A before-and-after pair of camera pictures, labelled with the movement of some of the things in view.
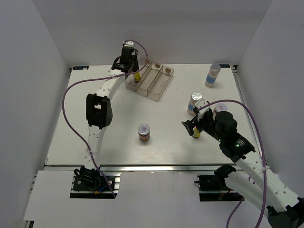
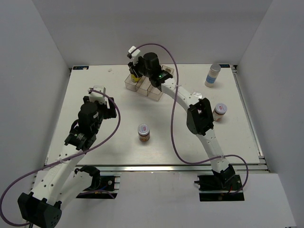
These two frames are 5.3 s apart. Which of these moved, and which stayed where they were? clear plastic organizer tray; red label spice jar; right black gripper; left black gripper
Moved: left black gripper; right black gripper
Stayed: clear plastic organizer tray; red label spice jar
